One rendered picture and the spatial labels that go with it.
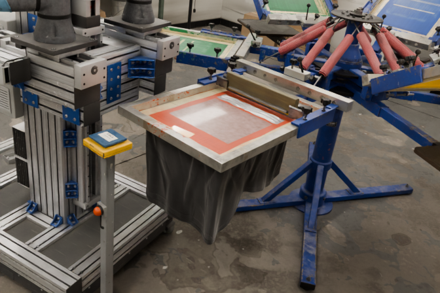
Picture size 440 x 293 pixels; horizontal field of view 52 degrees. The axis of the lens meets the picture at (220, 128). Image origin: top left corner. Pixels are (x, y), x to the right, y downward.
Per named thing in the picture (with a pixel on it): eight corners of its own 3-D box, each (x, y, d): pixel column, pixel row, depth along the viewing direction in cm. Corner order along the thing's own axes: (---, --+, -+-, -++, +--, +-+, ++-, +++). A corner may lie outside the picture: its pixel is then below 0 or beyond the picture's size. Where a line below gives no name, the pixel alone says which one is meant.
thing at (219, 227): (213, 244, 186) (226, 156, 167) (207, 240, 188) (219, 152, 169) (277, 202, 218) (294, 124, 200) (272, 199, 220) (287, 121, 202)
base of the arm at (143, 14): (114, 18, 207) (114, -3, 203) (135, 14, 219) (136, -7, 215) (141, 25, 201) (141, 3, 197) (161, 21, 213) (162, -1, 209)
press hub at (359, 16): (320, 227, 291) (376, 19, 232) (272, 199, 313) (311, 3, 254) (348, 204, 319) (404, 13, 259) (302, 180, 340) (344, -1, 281)
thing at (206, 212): (210, 248, 185) (222, 157, 166) (139, 197, 210) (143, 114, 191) (215, 244, 187) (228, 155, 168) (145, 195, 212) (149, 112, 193)
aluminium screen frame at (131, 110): (220, 172, 156) (222, 163, 154) (117, 113, 189) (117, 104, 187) (331, 118, 211) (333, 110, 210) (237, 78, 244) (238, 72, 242)
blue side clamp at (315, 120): (298, 138, 190) (301, 123, 187) (288, 134, 193) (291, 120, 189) (332, 121, 211) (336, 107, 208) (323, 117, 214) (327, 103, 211)
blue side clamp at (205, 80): (203, 95, 221) (204, 82, 218) (196, 91, 224) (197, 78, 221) (241, 83, 242) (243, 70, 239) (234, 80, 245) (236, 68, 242)
